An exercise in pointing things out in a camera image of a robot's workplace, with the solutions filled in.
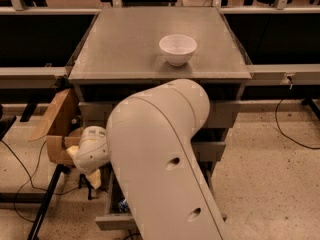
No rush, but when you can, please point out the brown cardboard box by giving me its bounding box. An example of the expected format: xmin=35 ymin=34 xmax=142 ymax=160
xmin=29 ymin=89 xmax=80 ymax=165

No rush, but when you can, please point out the black table leg frame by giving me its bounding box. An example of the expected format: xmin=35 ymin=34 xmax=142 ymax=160
xmin=0 ymin=107 xmax=68 ymax=240

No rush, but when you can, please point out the black tripod stand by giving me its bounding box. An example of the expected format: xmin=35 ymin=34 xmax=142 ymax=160
xmin=78 ymin=174 xmax=93 ymax=200

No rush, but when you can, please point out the black floor cable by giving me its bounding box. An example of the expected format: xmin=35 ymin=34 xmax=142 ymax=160
xmin=0 ymin=139 xmax=81 ymax=224
xmin=274 ymin=98 xmax=320 ymax=151

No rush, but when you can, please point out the top grey drawer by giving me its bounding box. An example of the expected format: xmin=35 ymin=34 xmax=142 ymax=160
xmin=79 ymin=101 xmax=241 ymax=128

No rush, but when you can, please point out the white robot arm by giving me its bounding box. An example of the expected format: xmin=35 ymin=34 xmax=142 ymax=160
xmin=67 ymin=79 xmax=230 ymax=240

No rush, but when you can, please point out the black floor cable left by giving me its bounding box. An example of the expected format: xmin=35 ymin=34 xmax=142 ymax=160
xmin=0 ymin=139 xmax=81 ymax=224

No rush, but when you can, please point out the bottom grey drawer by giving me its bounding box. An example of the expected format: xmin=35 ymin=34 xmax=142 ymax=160
xmin=96 ymin=156 xmax=227 ymax=240

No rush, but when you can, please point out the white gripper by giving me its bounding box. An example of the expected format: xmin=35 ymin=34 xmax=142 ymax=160
xmin=67 ymin=126 xmax=110 ymax=189

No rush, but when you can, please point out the grey metal rail left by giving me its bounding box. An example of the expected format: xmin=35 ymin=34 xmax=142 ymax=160
xmin=0 ymin=8 xmax=99 ymax=89

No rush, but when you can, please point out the black floor cable right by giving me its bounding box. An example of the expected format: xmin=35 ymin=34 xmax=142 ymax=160
xmin=274 ymin=98 xmax=320 ymax=151

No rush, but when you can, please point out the grey drawer cabinet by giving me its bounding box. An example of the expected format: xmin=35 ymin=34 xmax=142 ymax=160
xmin=69 ymin=7 xmax=251 ymax=176

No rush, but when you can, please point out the white ceramic bowl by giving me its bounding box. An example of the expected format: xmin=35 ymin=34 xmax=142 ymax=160
xmin=159 ymin=34 xmax=197 ymax=66

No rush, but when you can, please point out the black cable under drawer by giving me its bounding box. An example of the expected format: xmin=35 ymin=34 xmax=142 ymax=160
xmin=122 ymin=229 xmax=143 ymax=240

